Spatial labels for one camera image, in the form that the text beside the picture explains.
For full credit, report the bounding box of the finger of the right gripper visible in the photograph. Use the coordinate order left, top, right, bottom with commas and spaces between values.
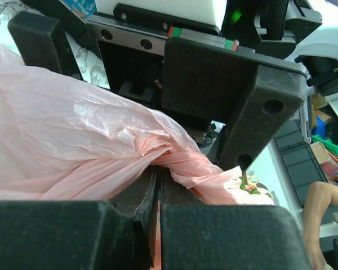
162, 37, 306, 170
7, 11, 82, 80

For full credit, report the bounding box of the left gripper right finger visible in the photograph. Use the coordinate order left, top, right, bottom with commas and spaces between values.
159, 169, 206, 208

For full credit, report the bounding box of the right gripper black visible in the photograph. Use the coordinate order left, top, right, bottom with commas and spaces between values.
86, 2, 257, 147

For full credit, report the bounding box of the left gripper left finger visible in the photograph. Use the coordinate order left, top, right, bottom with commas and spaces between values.
109, 167, 158, 222

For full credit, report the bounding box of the pink plastic bag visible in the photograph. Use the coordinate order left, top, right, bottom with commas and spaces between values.
0, 44, 273, 205

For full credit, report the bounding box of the person forearm in background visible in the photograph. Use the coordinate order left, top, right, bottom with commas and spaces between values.
303, 182, 338, 269

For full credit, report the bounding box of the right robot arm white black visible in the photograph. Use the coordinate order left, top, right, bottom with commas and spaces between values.
8, 1, 338, 169

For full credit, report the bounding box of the black storage crate background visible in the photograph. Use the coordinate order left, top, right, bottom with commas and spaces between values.
274, 120, 327, 206

